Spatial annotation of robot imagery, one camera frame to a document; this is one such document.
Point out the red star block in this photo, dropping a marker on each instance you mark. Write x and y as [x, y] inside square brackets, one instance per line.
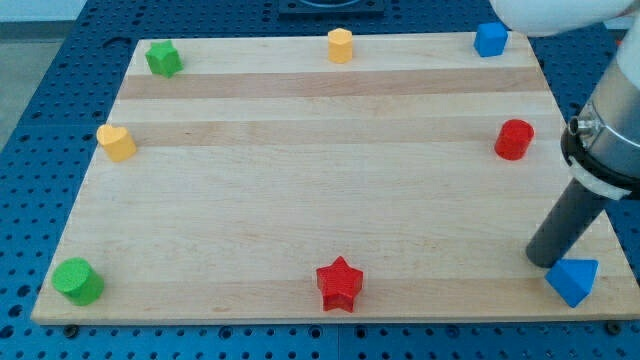
[339, 284]

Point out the yellow heart block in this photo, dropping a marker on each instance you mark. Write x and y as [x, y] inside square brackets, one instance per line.
[117, 142]

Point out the blue cube block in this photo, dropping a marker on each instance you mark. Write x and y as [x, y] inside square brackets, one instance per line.
[490, 39]

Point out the green cylinder block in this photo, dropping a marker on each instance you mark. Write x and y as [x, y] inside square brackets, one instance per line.
[77, 281]

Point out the red cylinder block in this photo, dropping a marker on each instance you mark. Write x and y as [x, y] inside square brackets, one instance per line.
[514, 139]

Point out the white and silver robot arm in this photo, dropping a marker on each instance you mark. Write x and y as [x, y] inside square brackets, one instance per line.
[607, 129]

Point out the light wooden board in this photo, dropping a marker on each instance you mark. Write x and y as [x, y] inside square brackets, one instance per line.
[262, 161]

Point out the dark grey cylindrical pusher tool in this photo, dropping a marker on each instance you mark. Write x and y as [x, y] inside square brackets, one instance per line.
[566, 222]

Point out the yellow hexagon block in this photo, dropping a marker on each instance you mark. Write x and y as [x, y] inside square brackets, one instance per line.
[340, 45]

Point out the green star block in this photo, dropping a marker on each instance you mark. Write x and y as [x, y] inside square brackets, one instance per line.
[163, 59]

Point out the blue triangular prism block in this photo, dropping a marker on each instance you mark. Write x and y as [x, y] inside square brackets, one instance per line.
[573, 279]

